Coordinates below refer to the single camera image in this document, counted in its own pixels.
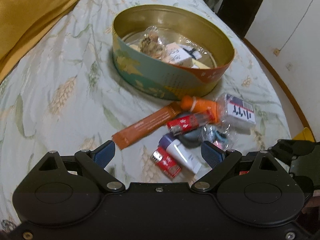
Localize white Face tissue pack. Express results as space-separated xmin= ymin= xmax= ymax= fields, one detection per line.
xmin=163 ymin=42 xmax=194 ymax=68

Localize clear bag with brown trinkets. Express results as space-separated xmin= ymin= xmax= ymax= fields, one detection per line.
xmin=138 ymin=26 xmax=167 ymax=60

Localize orange tube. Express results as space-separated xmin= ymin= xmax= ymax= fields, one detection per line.
xmin=180 ymin=95 xmax=220 ymax=124

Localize clear bag with blue accessories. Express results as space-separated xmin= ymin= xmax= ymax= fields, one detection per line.
xmin=199 ymin=124 xmax=238 ymax=150

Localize dark door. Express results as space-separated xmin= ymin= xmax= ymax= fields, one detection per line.
xmin=217 ymin=0 xmax=263 ymax=38

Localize brown snack bar sachet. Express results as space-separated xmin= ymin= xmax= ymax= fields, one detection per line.
xmin=112 ymin=102 xmax=182 ymax=150

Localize clear plastic toothpick box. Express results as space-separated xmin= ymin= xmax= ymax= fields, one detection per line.
xmin=219 ymin=93 xmax=256 ymax=129

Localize yellow fleece blanket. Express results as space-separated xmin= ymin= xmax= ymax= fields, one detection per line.
xmin=1 ymin=0 xmax=78 ymax=80

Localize white purple cream tube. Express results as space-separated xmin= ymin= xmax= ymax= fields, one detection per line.
xmin=159 ymin=133 xmax=202 ymax=174

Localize round decorated metal tin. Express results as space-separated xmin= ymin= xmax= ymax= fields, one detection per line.
xmin=112 ymin=4 xmax=235 ymax=100

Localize yellow object on floor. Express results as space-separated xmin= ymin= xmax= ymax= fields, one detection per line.
xmin=293 ymin=127 xmax=315 ymax=142

